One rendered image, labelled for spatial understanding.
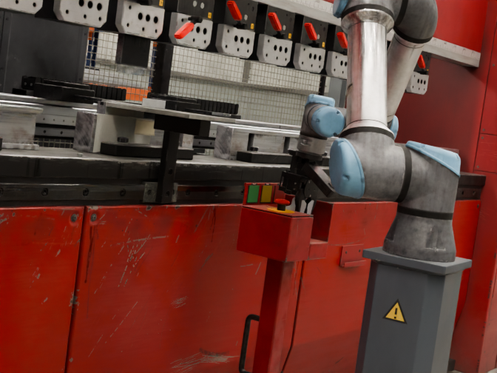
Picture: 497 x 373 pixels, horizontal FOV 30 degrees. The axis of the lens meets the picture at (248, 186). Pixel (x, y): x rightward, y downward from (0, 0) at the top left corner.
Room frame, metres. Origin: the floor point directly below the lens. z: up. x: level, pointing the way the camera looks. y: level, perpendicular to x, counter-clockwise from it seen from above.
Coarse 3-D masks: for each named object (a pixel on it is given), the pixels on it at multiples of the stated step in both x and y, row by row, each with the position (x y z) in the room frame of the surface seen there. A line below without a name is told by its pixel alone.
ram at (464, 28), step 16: (256, 0) 2.69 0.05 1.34; (272, 0) 2.76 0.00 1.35; (288, 0) 2.83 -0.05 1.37; (448, 0) 3.76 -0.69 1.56; (464, 0) 3.89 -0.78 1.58; (480, 0) 4.02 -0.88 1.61; (320, 16) 2.99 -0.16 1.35; (448, 16) 3.78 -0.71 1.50; (464, 16) 3.91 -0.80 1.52; (480, 16) 4.04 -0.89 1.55; (448, 32) 3.79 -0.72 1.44; (464, 32) 3.93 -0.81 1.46; (480, 32) 4.06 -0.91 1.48; (432, 48) 3.69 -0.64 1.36; (480, 48) 4.09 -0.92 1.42; (464, 64) 4.05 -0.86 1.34
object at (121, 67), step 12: (120, 36) 2.32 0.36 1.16; (132, 36) 2.33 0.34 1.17; (120, 48) 2.31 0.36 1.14; (132, 48) 2.34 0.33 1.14; (144, 48) 2.37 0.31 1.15; (120, 60) 2.31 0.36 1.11; (132, 60) 2.34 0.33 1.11; (144, 60) 2.38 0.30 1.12; (120, 72) 2.32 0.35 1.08; (132, 72) 2.36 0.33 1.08
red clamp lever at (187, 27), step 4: (192, 16) 2.44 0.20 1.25; (196, 16) 2.43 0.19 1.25; (200, 16) 2.43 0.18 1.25; (192, 20) 2.43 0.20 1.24; (196, 20) 2.43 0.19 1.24; (200, 20) 2.43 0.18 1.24; (184, 24) 2.41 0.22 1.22; (188, 24) 2.40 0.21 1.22; (192, 24) 2.41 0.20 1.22; (180, 28) 2.40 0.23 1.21; (184, 28) 2.39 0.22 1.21; (188, 28) 2.40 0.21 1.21; (192, 28) 2.41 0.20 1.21; (176, 32) 2.39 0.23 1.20; (180, 32) 2.38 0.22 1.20; (184, 32) 2.39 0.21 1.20; (188, 32) 2.40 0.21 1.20; (176, 36) 2.38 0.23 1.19; (180, 36) 2.38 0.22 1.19; (184, 36) 2.39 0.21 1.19
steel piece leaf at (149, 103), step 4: (144, 100) 2.26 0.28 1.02; (148, 100) 2.27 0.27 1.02; (152, 100) 2.28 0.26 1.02; (156, 100) 2.29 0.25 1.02; (160, 100) 2.31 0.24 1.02; (128, 104) 2.28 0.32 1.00; (132, 104) 2.28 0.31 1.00; (136, 104) 2.36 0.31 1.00; (144, 104) 2.26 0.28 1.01; (148, 104) 2.27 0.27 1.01; (152, 104) 2.28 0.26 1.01; (156, 104) 2.30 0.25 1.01; (160, 104) 2.31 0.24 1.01; (164, 104) 2.32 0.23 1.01; (156, 108) 2.30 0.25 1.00; (160, 108) 2.31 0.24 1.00; (164, 108) 2.32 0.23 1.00
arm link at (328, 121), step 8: (320, 104) 2.41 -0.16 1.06; (312, 112) 2.37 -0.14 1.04; (320, 112) 2.31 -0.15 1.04; (328, 112) 2.30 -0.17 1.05; (336, 112) 2.31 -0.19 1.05; (344, 112) 2.34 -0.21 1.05; (312, 120) 2.34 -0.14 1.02; (320, 120) 2.30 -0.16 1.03; (328, 120) 2.31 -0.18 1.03; (336, 120) 2.31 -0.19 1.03; (344, 120) 2.32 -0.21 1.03; (312, 128) 2.37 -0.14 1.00; (320, 128) 2.31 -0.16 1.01; (328, 128) 2.31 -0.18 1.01; (336, 128) 2.31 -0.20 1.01; (344, 128) 2.33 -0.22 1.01; (328, 136) 2.31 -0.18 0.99; (336, 136) 2.36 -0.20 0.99
